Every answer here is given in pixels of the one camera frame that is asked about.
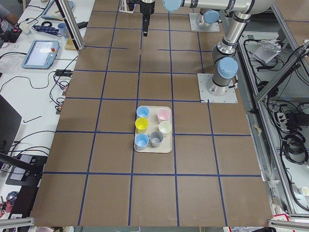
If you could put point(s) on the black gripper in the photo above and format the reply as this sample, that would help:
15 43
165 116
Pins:
147 7

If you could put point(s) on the yellow plastic cup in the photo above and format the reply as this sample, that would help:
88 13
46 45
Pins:
141 125

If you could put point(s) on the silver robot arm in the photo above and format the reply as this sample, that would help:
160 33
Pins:
207 17
223 52

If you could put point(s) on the blue cup on desk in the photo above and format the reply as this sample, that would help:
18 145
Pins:
63 30

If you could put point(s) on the blue cup tray rear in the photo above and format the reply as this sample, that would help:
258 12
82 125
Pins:
142 112

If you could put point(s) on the blue cup tray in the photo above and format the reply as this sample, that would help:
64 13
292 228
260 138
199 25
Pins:
141 141
142 112

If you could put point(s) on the pink plastic cup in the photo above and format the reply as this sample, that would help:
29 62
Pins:
163 115

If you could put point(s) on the cream white plastic cup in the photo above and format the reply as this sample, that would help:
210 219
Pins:
165 127

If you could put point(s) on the grey plastic cup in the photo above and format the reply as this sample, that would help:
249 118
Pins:
156 138

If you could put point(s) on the blue cup tray front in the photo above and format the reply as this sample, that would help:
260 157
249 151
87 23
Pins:
141 141

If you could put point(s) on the white paper cup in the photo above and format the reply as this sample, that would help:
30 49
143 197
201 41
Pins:
25 28

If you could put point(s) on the black power adapter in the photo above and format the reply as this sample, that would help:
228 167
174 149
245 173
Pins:
82 25

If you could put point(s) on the wooden mug tree stand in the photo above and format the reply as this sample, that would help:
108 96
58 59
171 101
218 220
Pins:
69 44

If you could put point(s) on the blue teach pendant far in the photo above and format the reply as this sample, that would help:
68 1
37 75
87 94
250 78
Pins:
52 12

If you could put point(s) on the blue teach pendant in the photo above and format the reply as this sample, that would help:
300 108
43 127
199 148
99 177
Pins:
41 54
52 12

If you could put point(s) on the blue plaid cloth pouch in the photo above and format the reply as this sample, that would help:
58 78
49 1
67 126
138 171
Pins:
45 29

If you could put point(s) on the blue teach pendant near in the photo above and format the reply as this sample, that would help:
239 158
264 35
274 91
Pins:
41 54

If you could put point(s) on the cream serving tray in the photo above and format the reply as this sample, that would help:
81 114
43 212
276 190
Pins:
153 129

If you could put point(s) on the person at desk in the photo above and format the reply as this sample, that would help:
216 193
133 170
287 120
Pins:
7 19

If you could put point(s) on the white wire cup rack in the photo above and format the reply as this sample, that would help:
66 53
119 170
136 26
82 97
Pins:
123 7

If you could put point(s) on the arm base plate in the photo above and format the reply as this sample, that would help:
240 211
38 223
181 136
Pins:
214 28
211 93

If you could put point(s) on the aluminium frame post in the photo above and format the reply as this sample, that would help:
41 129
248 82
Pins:
68 17

